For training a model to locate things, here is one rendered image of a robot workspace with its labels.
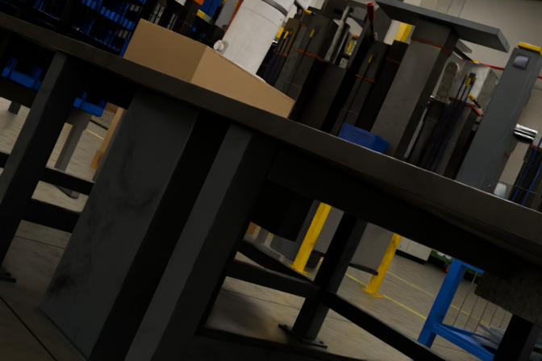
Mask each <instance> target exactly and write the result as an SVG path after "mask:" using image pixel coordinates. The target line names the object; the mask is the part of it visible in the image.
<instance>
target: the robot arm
mask: <svg viewBox="0 0 542 361"><path fill-rule="evenodd" d="M293 4H294V5H295V6H296V7H297V14H295V15H294V17H293V19H297V20H300V18H301V17H302V16H303V15H304V13H303V10H307V8H308V6H309V5H310V4H311V0H243V2H242V4H241V6H240V8H239V9H238V11H237V13H236V16H235V17H234V19H233V20H232V22H231V25H230V27H229V28H228V29H227V32H226V34H225V36H224V37H223V39H222V41H221V40H218V41H217V42H216V43H215V45H214V50H216V51H217V52H218V53H220V54H221V55H223V56H225V57H227V58H228V59H229V60H231V61H233V62H234V63H236V64H237V65H239V66H240V67H242V68H244V69H245V70H247V71H249V72H250V73H251V74H253V75H254V76H256V77H258V78H260V77H259V76H257V75H256V72H257V70H258V68H259V67H260V65H261V63H262V61H263V59H264V58H265V55H266V53H267V52H268V50H269V48H270V46H271V44H272V42H273V41H274V39H275V37H276V35H277V33H278V32H279V30H280V28H281V25H282V24H283V23H284V21H285V19H286V16H287V15H288V14H289V12H290V9H291V7H292V5H293ZM300 9H301V10H300ZM260 79H261V80H262V81H264V80H263V79H262V78H260Z"/></svg>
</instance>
